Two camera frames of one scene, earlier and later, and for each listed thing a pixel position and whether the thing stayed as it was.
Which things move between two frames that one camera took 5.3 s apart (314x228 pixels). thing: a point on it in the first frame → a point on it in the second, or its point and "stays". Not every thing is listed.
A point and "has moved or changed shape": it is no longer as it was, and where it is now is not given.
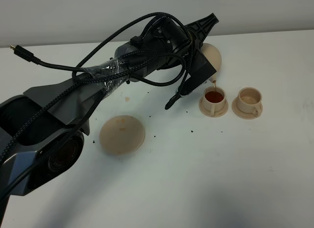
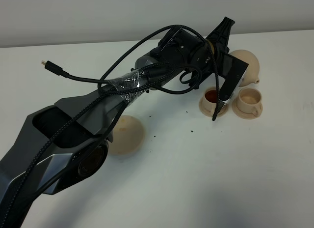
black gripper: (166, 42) → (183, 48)
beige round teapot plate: (121, 135) stays
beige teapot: (213, 55) has moved or changed shape
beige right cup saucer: (242, 115) stays
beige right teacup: (249, 100) stays
